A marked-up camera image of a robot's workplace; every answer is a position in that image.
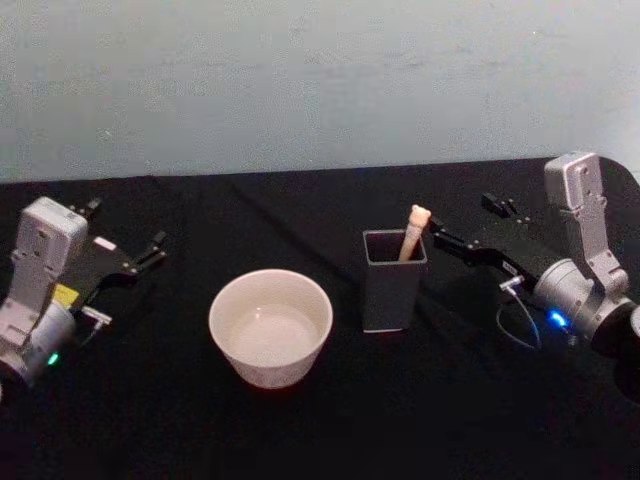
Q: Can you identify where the black table cloth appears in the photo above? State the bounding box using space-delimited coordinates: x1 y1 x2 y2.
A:
0 156 640 480

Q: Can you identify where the white ceramic bowl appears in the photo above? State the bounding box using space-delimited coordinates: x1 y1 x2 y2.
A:
208 268 335 391

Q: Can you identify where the wooden stick with bear head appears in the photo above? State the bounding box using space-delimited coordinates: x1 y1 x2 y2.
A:
397 204 433 263

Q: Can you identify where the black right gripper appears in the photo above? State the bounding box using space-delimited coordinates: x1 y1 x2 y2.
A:
427 192 564 296

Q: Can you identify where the left gripper cable with plug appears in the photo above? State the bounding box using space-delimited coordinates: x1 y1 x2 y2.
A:
74 305 113 347

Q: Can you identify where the gripper cable with plug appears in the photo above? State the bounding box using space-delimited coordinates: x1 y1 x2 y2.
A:
74 305 113 347
496 278 545 352

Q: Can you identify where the grey square holder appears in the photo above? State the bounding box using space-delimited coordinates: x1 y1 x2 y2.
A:
361 228 430 335

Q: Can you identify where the right gripper cable with plug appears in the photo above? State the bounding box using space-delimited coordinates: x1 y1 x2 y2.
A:
496 278 545 352

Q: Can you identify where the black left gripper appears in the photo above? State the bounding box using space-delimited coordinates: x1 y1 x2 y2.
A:
53 196 169 315

